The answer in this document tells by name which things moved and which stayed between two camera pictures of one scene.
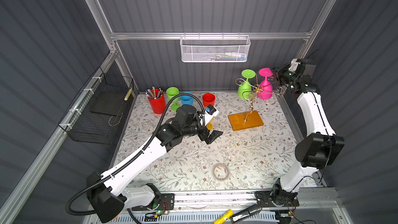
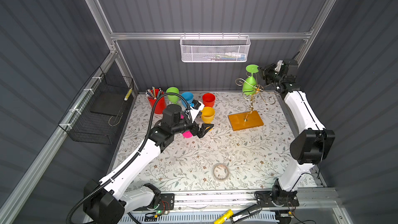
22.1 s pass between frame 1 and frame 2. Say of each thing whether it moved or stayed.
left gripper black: moved
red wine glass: stayed
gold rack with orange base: stayed
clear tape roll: stayed
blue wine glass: stayed
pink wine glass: moved
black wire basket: stayed
